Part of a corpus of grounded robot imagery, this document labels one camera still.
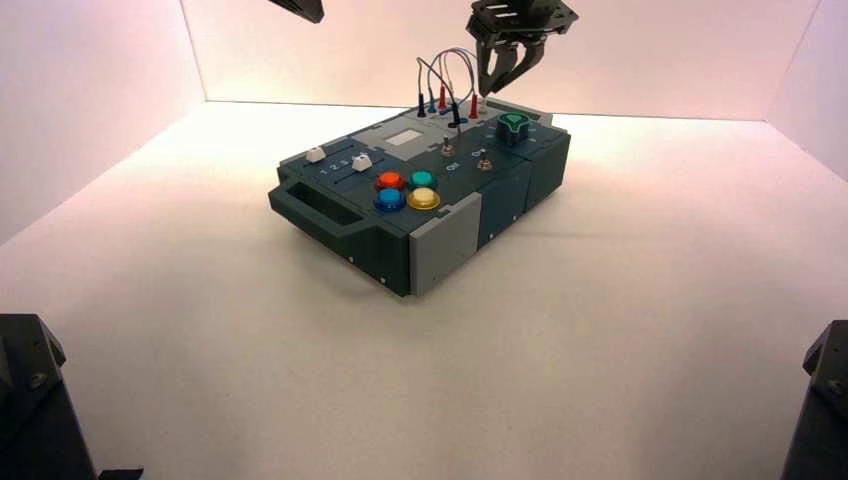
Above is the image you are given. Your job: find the white jumper wire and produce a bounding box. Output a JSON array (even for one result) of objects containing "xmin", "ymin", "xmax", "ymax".
[{"xmin": 442, "ymin": 46, "xmax": 492, "ymax": 111}]

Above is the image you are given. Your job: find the black jumper wire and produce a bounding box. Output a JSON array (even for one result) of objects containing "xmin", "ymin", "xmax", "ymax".
[{"xmin": 414, "ymin": 56, "xmax": 464, "ymax": 130}]

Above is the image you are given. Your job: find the red jumper wire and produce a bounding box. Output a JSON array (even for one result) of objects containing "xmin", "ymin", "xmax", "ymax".
[{"xmin": 437, "ymin": 47, "xmax": 481, "ymax": 122}]

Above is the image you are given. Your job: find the yellow push button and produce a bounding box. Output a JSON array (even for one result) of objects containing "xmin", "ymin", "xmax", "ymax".
[{"xmin": 406, "ymin": 187, "xmax": 442, "ymax": 212}]

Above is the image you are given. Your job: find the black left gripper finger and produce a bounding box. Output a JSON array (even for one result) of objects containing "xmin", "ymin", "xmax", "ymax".
[{"xmin": 268, "ymin": 0, "xmax": 326, "ymax": 25}]

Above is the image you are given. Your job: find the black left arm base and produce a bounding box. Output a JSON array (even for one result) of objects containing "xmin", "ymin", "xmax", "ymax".
[{"xmin": 0, "ymin": 313, "xmax": 144, "ymax": 480}]

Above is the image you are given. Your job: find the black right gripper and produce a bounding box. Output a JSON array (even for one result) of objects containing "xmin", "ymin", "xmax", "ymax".
[{"xmin": 465, "ymin": 0, "xmax": 580, "ymax": 98}]

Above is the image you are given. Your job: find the blue push button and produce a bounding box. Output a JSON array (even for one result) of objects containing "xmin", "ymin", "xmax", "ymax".
[{"xmin": 372, "ymin": 188, "xmax": 407, "ymax": 213}]

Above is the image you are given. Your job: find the blue jumper wire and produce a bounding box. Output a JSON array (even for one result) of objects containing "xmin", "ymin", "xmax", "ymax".
[{"xmin": 427, "ymin": 52, "xmax": 458, "ymax": 117}]

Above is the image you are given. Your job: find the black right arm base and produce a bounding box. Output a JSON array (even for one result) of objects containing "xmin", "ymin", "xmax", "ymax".
[{"xmin": 780, "ymin": 319, "xmax": 848, "ymax": 480}]

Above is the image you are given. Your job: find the blue grey control box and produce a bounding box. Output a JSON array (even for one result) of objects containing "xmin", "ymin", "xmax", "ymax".
[{"xmin": 267, "ymin": 97, "xmax": 572, "ymax": 298}]

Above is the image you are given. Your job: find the green rotary knob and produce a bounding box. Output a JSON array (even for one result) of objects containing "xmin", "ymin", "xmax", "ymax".
[{"xmin": 496, "ymin": 112, "xmax": 531, "ymax": 144}]

